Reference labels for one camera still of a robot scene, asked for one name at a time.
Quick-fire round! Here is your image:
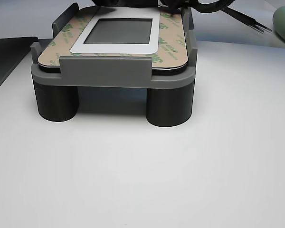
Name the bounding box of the black braided cable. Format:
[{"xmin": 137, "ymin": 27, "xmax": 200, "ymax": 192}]
[{"xmin": 193, "ymin": 0, "xmax": 237, "ymax": 14}]

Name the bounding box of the black blue-padded clamp gripper jaw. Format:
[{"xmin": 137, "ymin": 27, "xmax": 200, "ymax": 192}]
[{"xmin": 159, "ymin": 0, "xmax": 182, "ymax": 16}]

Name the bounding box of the white bezel display panel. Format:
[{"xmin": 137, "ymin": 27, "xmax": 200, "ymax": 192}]
[{"xmin": 38, "ymin": 6, "xmax": 190, "ymax": 76}]

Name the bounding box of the grey printed holder fixture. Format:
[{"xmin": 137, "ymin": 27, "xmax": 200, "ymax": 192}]
[{"xmin": 30, "ymin": 2, "xmax": 198, "ymax": 89}]

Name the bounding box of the tan printed adhesive liner film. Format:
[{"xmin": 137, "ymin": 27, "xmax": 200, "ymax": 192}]
[{"xmin": 38, "ymin": 6, "xmax": 189, "ymax": 71}]

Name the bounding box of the dark grey cylinder leg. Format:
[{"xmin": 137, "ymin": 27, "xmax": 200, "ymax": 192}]
[
  {"xmin": 146, "ymin": 82, "xmax": 194, "ymax": 128},
  {"xmin": 33, "ymin": 82, "xmax": 80, "ymax": 123}
]

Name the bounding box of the dark grey flat tray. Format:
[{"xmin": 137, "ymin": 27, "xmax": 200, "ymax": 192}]
[{"xmin": 0, "ymin": 36, "xmax": 39, "ymax": 98}]

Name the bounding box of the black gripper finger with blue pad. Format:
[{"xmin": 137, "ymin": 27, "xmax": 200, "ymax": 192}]
[{"xmin": 95, "ymin": 0, "xmax": 121, "ymax": 7}]

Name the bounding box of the black tweezers tool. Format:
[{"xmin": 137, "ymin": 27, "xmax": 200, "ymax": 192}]
[{"xmin": 224, "ymin": 6, "xmax": 273, "ymax": 34}]

